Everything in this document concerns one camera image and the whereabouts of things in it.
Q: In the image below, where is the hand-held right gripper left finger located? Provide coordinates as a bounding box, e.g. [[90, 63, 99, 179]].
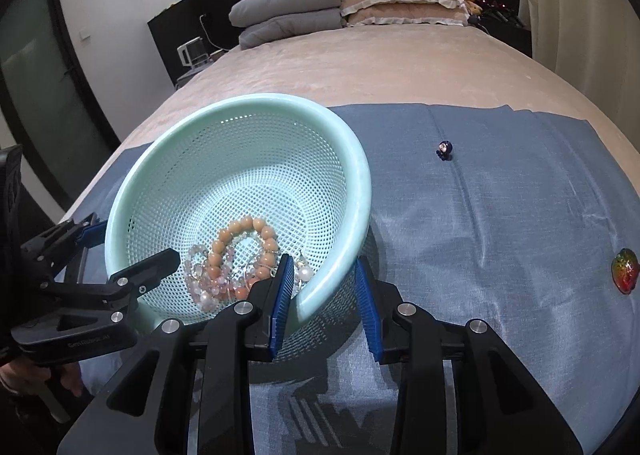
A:
[[56, 253, 296, 455]]

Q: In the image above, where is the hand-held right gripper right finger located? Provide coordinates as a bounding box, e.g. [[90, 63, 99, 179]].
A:
[[354, 255, 583, 455]]

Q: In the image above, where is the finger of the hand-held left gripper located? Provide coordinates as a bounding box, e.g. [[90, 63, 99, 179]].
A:
[[20, 212, 108, 286], [47, 249, 181, 326]]

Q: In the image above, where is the pink bead necklace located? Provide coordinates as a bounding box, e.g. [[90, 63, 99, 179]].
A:
[[185, 235, 281, 311]]

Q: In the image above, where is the orange bead bracelet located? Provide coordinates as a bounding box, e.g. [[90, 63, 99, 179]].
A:
[[207, 216, 278, 298]]

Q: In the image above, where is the teal plastic mesh basket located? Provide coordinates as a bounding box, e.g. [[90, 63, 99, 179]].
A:
[[104, 93, 372, 331]]

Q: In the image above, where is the person's left hand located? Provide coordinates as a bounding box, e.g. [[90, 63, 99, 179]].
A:
[[0, 364, 85, 400]]

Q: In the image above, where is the blue cloth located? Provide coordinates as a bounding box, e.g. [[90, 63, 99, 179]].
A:
[[65, 102, 640, 455]]

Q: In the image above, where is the dark framed glass door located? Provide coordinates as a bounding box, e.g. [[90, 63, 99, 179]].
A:
[[0, 0, 121, 211]]

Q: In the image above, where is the white bedside appliance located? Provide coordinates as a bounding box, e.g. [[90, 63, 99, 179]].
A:
[[177, 36, 211, 68]]

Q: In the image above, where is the black headboard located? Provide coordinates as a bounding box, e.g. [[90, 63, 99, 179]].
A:
[[147, 0, 533, 86]]

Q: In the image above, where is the red amber stone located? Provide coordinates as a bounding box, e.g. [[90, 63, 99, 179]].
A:
[[611, 247, 640, 295]]

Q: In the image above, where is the black nightstand with clutter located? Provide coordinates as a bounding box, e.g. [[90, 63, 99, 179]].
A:
[[467, 0, 533, 58]]

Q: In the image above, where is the cream curtain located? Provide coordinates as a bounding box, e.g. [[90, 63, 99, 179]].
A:
[[515, 0, 640, 161]]

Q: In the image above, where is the white charger cable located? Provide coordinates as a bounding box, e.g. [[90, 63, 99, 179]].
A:
[[200, 12, 231, 53]]

